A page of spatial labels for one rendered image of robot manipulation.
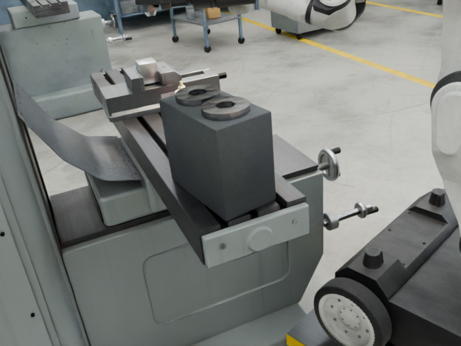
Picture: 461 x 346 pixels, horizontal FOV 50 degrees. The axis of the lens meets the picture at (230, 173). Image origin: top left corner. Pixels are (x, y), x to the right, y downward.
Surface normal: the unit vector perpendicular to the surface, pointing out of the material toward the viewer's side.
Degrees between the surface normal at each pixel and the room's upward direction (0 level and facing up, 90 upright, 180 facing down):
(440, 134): 90
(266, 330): 0
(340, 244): 0
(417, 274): 0
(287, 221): 90
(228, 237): 90
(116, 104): 90
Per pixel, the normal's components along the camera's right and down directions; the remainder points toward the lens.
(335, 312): -0.70, 0.40
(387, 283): 0.44, -0.41
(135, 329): 0.40, 0.40
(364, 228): -0.09, -0.88
